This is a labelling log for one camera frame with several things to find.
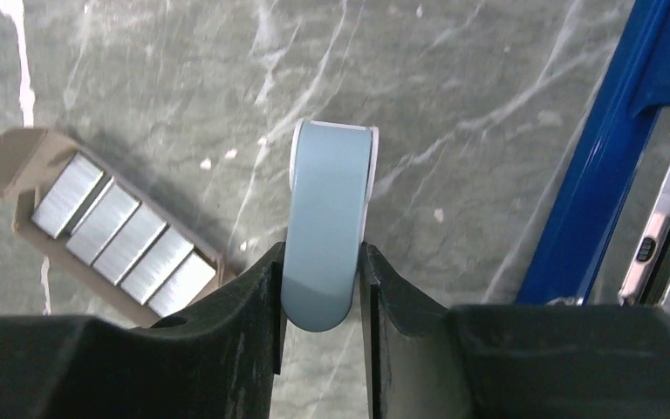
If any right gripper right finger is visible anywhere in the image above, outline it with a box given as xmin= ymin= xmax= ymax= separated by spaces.
xmin=359 ymin=244 xmax=670 ymax=418

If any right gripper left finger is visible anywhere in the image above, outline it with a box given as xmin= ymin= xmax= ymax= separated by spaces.
xmin=0 ymin=243 xmax=285 ymax=418

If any staple tray with staples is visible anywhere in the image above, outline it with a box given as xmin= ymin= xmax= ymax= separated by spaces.
xmin=0 ymin=127 xmax=235 ymax=327

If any light blue eraser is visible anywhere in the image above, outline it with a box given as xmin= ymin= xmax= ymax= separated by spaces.
xmin=281 ymin=120 xmax=379 ymax=333

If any blue stapler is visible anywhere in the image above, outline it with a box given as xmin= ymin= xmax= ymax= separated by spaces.
xmin=515 ymin=1 xmax=670 ymax=306

